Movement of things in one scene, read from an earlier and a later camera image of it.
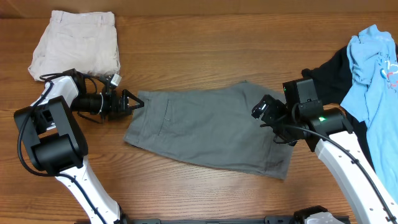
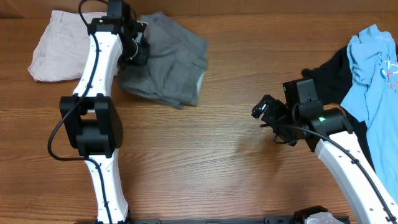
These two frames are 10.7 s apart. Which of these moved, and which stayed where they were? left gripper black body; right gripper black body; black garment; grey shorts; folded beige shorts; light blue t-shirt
Moved: grey shorts; left gripper black body
Stayed: light blue t-shirt; black garment; folded beige shorts; right gripper black body
